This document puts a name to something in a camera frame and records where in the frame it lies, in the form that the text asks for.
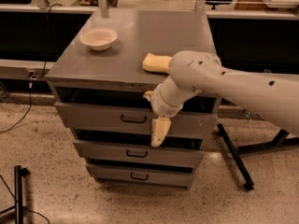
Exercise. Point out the black stand left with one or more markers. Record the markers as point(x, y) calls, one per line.
point(19, 173)

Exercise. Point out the grey top drawer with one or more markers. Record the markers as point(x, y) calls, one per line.
point(119, 119)

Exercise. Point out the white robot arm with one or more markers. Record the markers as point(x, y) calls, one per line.
point(273, 97)

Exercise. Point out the black stand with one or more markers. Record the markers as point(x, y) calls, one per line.
point(280, 141)
point(19, 173)

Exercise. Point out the grey bottom drawer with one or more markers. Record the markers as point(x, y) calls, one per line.
point(153, 177)

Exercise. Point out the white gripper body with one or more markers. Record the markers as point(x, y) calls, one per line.
point(163, 105)

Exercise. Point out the black stand right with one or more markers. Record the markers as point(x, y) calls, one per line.
point(280, 141)

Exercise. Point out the grey drawer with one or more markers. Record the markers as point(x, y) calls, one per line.
point(139, 154)
point(119, 119)
point(153, 177)

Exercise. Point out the grey middle drawer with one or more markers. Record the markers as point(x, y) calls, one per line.
point(139, 154)

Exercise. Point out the yellow sponge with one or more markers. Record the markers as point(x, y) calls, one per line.
point(156, 63)

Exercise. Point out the white bowl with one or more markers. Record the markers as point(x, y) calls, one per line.
point(98, 38)

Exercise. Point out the grey railing frame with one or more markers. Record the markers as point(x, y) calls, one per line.
point(32, 40)

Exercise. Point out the grey drawer cabinet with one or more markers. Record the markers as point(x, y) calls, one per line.
point(115, 76)

